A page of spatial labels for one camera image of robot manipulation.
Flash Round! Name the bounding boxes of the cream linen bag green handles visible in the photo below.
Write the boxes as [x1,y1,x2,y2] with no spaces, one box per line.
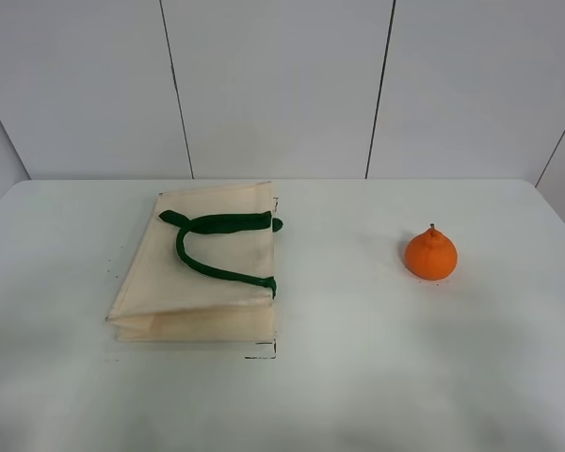
[106,182,283,344]

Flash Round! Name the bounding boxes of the orange citrus fruit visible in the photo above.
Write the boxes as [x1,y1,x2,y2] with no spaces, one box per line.
[404,223,459,281]

